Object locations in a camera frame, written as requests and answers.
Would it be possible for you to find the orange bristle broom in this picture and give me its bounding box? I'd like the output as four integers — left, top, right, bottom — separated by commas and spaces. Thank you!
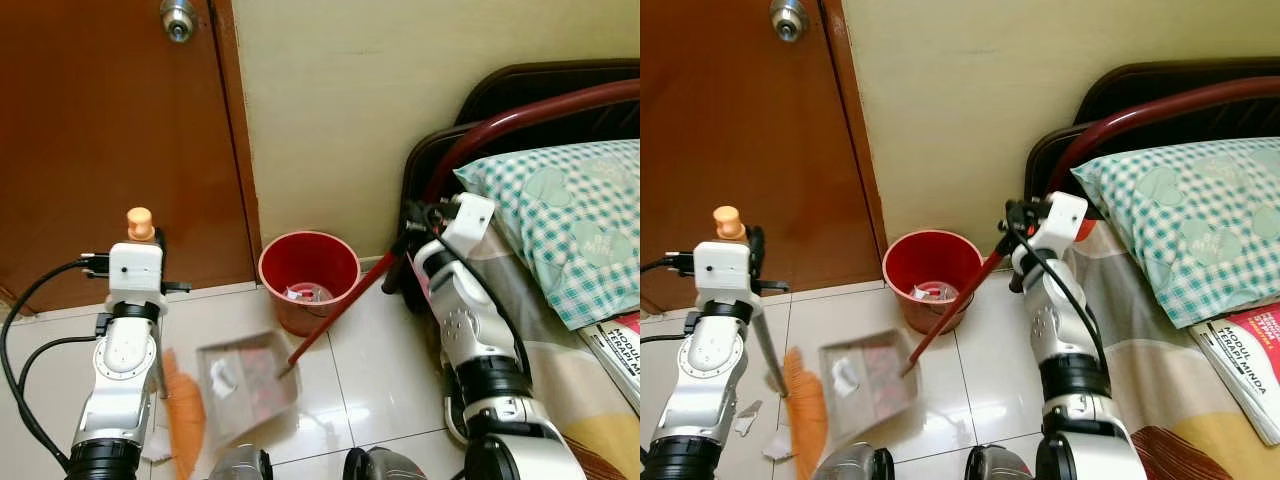
713, 205, 830, 480
127, 207, 209, 480

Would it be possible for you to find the grey dustpan with red handle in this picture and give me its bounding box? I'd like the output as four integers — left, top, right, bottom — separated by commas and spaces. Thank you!
818, 235, 1012, 448
196, 228, 416, 448

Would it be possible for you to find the red plastic bucket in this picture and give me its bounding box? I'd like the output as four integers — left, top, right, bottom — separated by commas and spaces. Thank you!
882, 229, 986, 335
258, 231, 362, 338

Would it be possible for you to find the brown wooden door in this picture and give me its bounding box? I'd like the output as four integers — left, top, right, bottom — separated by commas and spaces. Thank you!
0, 0, 257, 314
640, 0, 883, 314

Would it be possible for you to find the green checked pillow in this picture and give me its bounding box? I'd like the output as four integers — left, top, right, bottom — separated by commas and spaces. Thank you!
1071, 137, 1280, 330
454, 139, 641, 332

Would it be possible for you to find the white red therapy module book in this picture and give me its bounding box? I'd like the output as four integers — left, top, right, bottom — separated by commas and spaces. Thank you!
1189, 302, 1280, 447
579, 311, 641, 413

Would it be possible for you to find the dark wooden bed headboard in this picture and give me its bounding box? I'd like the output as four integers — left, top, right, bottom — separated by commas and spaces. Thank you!
1024, 57, 1280, 206
403, 59, 641, 206

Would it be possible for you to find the grey robot left leg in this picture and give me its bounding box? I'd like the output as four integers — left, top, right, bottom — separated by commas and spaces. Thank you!
815, 443, 897, 480
209, 445, 274, 480

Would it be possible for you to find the grey robot leg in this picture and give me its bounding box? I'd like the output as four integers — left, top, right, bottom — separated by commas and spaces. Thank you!
209, 445, 274, 480
342, 447, 428, 480
815, 443, 897, 480
964, 445, 1038, 480

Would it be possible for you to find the grey robot right leg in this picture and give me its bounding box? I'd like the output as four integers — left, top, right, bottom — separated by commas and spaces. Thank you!
342, 447, 428, 480
964, 445, 1038, 480

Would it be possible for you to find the silver round door knob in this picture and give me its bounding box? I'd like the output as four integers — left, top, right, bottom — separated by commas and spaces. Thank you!
769, 0, 810, 43
160, 0, 199, 44

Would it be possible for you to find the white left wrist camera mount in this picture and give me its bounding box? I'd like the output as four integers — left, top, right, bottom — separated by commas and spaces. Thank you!
108, 243, 165, 305
695, 241, 753, 305

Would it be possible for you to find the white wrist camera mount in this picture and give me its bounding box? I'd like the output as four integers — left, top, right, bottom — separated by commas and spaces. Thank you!
439, 193, 497, 257
1035, 192, 1090, 256
695, 241, 753, 305
108, 243, 165, 305

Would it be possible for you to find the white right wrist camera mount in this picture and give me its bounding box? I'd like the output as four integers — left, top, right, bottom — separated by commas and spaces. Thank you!
1035, 192, 1090, 256
439, 193, 497, 257

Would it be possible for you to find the long black left arm cable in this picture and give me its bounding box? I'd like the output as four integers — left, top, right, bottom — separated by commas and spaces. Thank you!
0, 255, 111, 469
640, 255, 698, 277

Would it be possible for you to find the brown wooden door frame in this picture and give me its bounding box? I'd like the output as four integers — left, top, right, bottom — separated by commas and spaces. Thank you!
818, 0, 890, 286
208, 0, 264, 286

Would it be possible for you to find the maroon curved bed rail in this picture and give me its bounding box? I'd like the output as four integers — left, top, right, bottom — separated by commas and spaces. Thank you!
1046, 76, 1280, 201
424, 78, 641, 204

